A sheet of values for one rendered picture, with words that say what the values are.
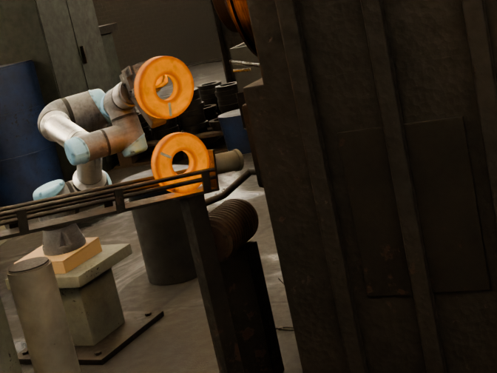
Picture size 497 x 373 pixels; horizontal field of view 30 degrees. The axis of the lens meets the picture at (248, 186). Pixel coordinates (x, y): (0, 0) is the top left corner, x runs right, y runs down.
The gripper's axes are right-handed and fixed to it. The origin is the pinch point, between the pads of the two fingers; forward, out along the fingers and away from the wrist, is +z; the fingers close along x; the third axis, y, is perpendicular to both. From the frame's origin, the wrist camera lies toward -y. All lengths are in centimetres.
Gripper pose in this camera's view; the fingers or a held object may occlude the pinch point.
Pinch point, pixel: (162, 79)
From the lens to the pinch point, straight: 235.4
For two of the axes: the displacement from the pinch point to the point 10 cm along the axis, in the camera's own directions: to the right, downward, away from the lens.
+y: -3.4, -9.4, -0.1
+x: 8.1, -3.0, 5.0
